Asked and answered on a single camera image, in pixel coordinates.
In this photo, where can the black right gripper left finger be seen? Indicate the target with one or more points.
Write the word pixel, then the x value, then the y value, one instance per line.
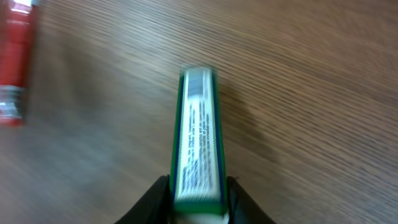
pixel 153 207

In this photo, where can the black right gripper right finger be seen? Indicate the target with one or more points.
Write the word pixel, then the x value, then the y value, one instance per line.
pixel 242 207

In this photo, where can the green white small box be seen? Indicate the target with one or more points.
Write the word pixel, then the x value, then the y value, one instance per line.
pixel 198 186

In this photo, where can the red snack packet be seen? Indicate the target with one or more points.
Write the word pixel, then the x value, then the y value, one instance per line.
pixel 19 20

